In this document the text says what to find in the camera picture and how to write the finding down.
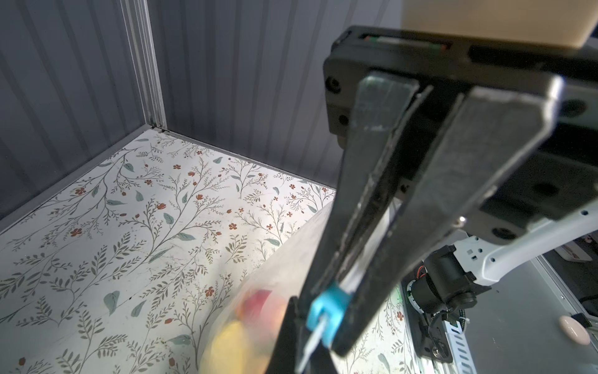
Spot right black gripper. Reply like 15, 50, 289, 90
323, 26, 597, 356

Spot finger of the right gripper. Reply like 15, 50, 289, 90
298, 71, 420, 327

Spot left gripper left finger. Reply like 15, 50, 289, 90
265, 296, 298, 374

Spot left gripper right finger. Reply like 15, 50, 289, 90
303, 342, 338, 374

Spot clear zip top bag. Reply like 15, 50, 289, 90
198, 195, 407, 374

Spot yellow lemon toy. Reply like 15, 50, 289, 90
200, 320, 255, 373

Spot red strawberry toy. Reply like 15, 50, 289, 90
235, 289, 272, 323

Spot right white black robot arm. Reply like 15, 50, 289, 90
296, 26, 597, 355

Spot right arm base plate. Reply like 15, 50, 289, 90
409, 311, 453, 363

